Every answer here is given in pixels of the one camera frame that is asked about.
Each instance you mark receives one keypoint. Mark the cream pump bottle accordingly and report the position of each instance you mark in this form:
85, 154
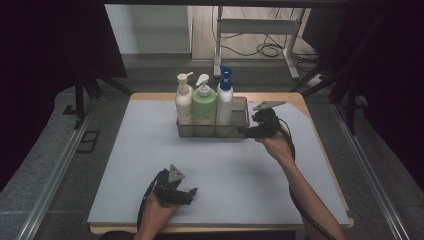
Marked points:
184, 103

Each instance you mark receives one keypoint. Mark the wooden table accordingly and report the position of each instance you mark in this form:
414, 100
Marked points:
290, 96

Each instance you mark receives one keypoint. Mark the person's right hand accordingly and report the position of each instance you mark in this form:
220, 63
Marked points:
278, 146

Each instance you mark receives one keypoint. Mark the white metal table frame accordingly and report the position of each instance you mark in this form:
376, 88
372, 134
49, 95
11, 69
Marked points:
256, 26

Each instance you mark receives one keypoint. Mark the person's left hand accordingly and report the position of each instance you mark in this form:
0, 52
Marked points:
155, 213

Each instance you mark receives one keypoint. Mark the green bottle with white pump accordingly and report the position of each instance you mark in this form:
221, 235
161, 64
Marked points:
204, 106

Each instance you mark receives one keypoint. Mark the black metal stand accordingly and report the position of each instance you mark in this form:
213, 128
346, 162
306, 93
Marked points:
350, 110
79, 100

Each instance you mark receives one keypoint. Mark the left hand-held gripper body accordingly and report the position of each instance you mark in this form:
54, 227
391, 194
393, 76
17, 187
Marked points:
170, 191

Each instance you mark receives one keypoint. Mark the aluminium rail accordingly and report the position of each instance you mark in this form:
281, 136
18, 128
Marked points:
56, 173
370, 173

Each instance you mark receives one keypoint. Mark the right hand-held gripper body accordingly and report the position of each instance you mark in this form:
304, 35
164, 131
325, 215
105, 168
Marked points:
266, 121

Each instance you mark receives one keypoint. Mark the clear grey storage tray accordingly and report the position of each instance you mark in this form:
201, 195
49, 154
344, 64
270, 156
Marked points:
240, 115

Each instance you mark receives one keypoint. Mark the white power strip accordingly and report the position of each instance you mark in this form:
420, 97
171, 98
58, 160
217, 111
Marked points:
315, 80

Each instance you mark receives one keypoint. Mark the grey table mat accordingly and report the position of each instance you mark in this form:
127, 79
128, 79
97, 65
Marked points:
233, 173

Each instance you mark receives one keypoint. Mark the dark curtain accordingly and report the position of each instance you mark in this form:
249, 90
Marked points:
383, 66
50, 66

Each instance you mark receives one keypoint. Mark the white bottle with blue pump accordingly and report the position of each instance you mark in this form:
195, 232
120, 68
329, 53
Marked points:
225, 103

